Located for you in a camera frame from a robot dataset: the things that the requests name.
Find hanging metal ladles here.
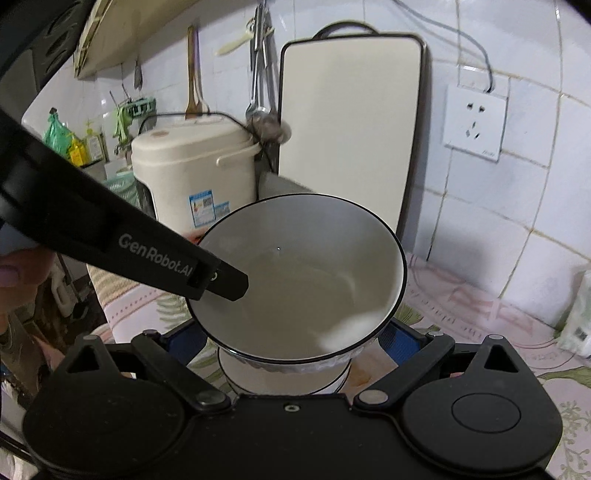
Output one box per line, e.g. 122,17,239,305
245,1,290,145

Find white wall socket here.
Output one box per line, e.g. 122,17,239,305
443,86,507,162

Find cream rice cooker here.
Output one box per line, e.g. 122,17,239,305
131,115,260,236

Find person's hand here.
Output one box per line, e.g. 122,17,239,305
0,247,55,334

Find large white ribbed bowl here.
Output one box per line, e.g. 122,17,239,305
217,348,352,396

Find cream handled utensil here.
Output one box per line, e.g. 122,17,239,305
215,18,256,56

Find wooden spatula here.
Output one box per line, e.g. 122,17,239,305
184,25,211,119

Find wooden shelf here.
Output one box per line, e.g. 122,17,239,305
72,1,205,81

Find green hanging rack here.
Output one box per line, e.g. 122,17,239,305
113,97,156,147

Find black power cable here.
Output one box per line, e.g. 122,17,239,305
392,0,496,93

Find cream cutting board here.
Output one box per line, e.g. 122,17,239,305
279,33,429,235

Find white plastic seasoning bag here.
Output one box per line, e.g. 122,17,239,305
558,270,591,359

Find floral tablecloth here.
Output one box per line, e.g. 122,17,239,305
88,255,590,479

